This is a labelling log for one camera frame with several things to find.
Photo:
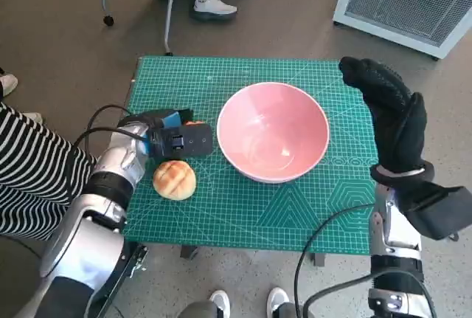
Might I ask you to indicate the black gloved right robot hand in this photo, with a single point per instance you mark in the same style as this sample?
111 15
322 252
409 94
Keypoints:
398 130

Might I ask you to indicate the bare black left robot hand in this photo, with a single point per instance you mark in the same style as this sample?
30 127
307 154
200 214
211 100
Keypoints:
171 118

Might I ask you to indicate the orange rectangular toy bread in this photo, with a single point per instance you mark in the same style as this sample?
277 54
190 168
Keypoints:
191 123

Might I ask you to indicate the round toy bread bun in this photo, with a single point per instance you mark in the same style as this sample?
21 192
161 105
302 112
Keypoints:
175 179

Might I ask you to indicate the pink bowl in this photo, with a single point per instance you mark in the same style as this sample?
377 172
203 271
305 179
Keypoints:
273 130

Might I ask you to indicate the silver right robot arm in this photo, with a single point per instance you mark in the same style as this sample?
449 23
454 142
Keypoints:
396 237

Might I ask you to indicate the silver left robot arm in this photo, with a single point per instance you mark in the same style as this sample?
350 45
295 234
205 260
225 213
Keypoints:
85 240

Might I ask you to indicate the grey wheeled chair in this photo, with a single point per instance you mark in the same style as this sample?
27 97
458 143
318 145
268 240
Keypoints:
169 12

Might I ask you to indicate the green cutting mat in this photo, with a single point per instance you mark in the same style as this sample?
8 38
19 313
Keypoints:
239 214

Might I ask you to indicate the white mesh cabinet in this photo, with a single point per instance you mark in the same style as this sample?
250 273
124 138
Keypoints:
405 0

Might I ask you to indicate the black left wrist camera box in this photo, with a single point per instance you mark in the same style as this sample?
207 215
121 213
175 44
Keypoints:
195 141

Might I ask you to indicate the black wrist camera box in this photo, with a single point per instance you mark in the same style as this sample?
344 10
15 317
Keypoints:
439 211
195 141

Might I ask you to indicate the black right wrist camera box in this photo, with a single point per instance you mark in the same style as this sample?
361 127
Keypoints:
439 211

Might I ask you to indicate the black table bracket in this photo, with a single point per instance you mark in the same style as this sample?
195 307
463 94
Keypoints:
189 252
319 259

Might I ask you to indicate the black metal frame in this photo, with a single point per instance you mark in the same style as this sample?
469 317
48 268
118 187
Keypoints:
121 277

